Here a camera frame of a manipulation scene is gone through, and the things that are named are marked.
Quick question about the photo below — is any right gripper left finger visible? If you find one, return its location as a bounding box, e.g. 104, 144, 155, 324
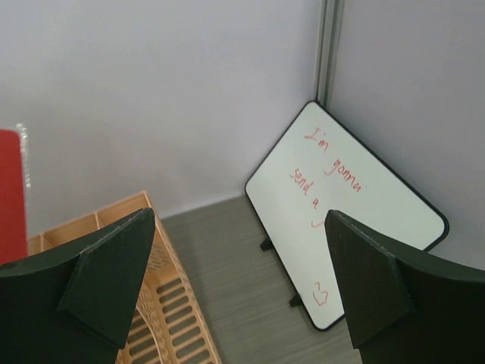
1, 208, 155, 363

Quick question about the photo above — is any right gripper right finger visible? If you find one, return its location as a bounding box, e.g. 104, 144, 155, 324
325, 210, 484, 363

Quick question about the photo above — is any red A4 folder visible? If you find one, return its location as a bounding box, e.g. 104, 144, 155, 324
1, 123, 30, 264

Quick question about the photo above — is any orange plastic file organizer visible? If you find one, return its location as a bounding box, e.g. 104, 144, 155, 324
27, 191, 221, 363

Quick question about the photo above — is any small whiteboard with writing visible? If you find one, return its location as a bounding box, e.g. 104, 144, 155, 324
244, 99, 451, 331

